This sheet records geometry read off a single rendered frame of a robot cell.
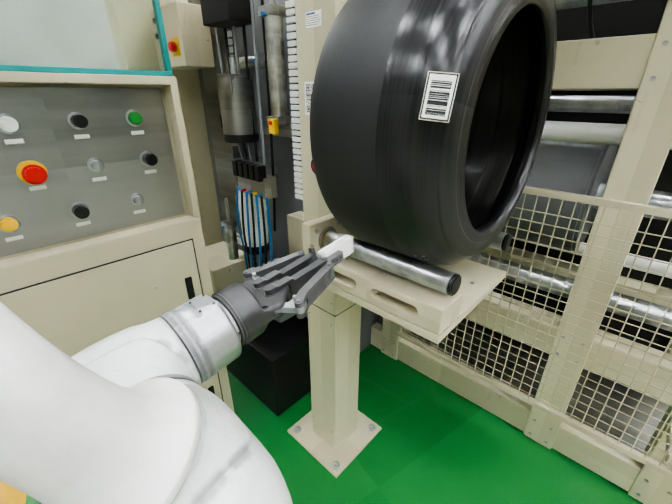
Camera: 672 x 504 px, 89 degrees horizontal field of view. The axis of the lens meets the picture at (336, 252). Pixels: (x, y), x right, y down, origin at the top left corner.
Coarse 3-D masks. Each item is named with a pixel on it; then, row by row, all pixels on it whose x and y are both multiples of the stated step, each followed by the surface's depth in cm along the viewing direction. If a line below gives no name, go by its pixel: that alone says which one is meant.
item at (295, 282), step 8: (312, 264) 50; (320, 264) 50; (304, 272) 48; (312, 272) 49; (280, 280) 46; (288, 280) 46; (296, 280) 47; (304, 280) 48; (264, 288) 44; (272, 288) 44; (280, 288) 45; (296, 288) 47
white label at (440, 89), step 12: (432, 72) 45; (444, 72) 44; (432, 84) 45; (444, 84) 44; (456, 84) 44; (432, 96) 45; (444, 96) 45; (432, 108) 45; (444, 108) 45; (432, 120) 46; (444, 120) 45
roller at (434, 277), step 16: (352, 256) 80; (368, 256) 76; (384, 256) 73; (400, 256) 72; (400, 272) 71; (416, 272) 68; (432, 272) 66; (448, 272) 65; (432, 288) 67; (448, 288) 64
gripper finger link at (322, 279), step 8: (328, 264) 49; (320, 272) 48; (328, 272) 48; (312, 280) 46; (320, 280) 47; (328, 280) 49; (304, 288) 45; (312, 288) 45; (320, 288) 47; (296, 296) 43; (304, 296) 43; (312, 296) 45; (296, 304) 42; (304, 312) 43
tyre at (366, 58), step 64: (384, 0) 51; (448, 0) 45; (512, 0) 48; (320, 64) 57; (384, 64) 48; (448, 64) 45; (512, 64) 79; (320, 128) 58; (384, 128) 49; (448, 128) 47; (512, 128) 86; (384, 192) 54; (448, 192) 52; (512, 192) 79; (448, 256) 64
